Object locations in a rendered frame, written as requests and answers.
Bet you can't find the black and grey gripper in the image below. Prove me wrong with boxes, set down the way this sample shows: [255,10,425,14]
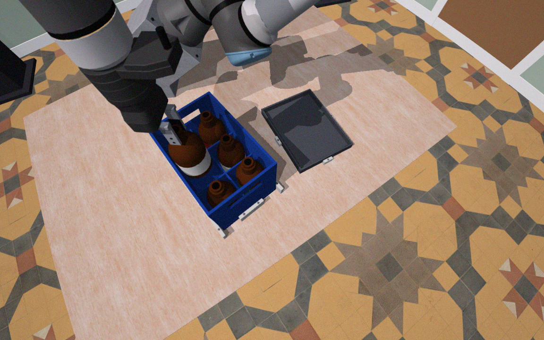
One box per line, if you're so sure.
[51,5,186,145]

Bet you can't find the brown glass bottle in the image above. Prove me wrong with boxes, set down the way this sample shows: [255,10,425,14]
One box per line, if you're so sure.
[206,180,236,208]
[168,124,212,179]
[198,110,227,148]
[216,134,246,172]
[236,157,264,194]

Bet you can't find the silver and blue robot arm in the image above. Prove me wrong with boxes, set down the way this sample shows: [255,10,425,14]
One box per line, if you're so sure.
[19,0,320,67]

